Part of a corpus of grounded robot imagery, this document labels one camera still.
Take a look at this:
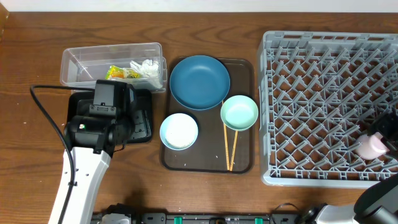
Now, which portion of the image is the pink cup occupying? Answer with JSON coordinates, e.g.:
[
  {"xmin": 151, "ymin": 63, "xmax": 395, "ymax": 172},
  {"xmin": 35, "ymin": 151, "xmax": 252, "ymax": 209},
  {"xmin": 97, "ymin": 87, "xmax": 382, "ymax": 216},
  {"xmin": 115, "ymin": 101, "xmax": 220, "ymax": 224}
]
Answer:
[{"xmin": 355, "ymin": 132, "xmax": 389, "ymax": 160}]

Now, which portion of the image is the light blue rice bowl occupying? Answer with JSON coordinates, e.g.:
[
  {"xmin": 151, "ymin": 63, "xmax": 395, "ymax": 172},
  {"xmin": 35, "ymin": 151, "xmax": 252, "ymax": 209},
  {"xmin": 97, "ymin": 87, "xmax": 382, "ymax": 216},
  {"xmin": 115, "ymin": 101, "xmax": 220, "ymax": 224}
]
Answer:
[{"xmin": 160, "ymin": 113, "xmax": 198, "ymax": 151}]

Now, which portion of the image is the white paper napkin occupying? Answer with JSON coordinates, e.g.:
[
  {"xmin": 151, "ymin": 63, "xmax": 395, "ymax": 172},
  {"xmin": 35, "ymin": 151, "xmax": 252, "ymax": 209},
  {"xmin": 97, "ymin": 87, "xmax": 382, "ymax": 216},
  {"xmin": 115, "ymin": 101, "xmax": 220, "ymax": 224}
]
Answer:
[{"xmin": 130, "ymin": 59, "xmax": 159, "ymax": 78}]

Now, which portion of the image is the yellow green snack wrapper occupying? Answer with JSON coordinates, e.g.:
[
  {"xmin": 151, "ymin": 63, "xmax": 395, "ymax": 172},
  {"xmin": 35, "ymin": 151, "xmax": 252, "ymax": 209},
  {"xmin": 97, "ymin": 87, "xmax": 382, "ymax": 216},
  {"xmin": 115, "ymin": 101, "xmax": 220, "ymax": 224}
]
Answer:
[{"xmin": 105, "ymin": 65, "xmax": 142, "ymax": 80}]

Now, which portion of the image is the dark blue plate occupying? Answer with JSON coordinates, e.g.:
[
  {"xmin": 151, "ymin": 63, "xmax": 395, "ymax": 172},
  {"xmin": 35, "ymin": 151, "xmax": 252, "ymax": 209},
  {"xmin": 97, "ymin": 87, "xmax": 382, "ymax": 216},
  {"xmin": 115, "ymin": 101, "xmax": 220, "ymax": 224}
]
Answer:
[{"xmin": 169, "ymin": 55, "xmax": 231, "ymax": 110}]

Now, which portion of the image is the mint green bowl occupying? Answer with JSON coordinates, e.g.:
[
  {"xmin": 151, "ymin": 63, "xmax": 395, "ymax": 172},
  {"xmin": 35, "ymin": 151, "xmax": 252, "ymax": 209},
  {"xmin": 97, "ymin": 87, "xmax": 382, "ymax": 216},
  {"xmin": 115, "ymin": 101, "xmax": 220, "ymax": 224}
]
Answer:
[{"xmin": 220, "ymin": 95, "xmax": 259, "ymax": 131}]

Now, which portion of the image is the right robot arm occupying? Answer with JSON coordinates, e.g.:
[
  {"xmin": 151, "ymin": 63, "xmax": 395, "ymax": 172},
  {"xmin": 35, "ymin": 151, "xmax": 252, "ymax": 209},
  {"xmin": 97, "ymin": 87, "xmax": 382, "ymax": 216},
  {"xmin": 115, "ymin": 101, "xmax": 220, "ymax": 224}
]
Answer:
[{"xmin": 295, "ymin": 110, "xmax": 397, "ymax": 224}]

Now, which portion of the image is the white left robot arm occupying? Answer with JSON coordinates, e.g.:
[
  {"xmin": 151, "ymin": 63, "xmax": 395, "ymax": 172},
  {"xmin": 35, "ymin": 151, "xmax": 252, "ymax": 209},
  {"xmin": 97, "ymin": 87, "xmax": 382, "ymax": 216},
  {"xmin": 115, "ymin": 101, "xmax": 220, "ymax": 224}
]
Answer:
[{"xmin": 49, "ymin": 147, "xmax": 137, "ymax": 224}]

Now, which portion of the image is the clear plastic waste bin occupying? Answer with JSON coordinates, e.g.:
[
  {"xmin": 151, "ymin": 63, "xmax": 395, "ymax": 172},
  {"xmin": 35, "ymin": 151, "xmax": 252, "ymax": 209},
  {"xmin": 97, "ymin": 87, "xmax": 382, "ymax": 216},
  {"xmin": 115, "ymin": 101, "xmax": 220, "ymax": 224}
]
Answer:
[{"xmin": 60, "ymin": 42, "xmax": 167, "ymax": 93}]

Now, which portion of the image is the grey dishwasher rack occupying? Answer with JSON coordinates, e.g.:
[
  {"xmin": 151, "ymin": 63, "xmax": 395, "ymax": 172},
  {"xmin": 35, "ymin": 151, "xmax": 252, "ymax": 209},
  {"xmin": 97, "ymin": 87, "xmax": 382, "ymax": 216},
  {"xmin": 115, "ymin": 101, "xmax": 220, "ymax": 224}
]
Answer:
[{"xmin": 257, "ymin": 31, "xmax": 397, "ymax": 189}]

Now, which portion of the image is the black plastic tray bin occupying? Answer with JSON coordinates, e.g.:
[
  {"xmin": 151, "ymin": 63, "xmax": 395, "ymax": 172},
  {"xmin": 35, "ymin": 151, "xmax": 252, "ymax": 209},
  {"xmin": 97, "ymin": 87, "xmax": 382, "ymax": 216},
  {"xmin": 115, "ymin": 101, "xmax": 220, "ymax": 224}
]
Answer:
[{"xmin": 67, "ymin": 89, "xmax": 153, "ymax": 144}]

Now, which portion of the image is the dark brown serving tray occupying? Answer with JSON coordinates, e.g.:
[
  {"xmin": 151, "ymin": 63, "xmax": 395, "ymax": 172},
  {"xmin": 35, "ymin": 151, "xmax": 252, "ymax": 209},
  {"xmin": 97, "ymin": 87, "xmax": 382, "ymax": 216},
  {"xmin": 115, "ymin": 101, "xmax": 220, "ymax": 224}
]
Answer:
[{"xmin": 160, "ymin": 58, "xmax": 255, "ymax": 174}]

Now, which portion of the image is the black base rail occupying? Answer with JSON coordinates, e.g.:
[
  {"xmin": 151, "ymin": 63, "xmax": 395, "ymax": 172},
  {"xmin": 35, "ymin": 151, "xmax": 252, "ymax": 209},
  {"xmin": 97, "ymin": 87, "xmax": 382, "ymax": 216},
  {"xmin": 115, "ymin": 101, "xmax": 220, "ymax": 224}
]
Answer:
[{"xmin": 90, "ymin": 203, "xmax": 300, "ymax": 224}]

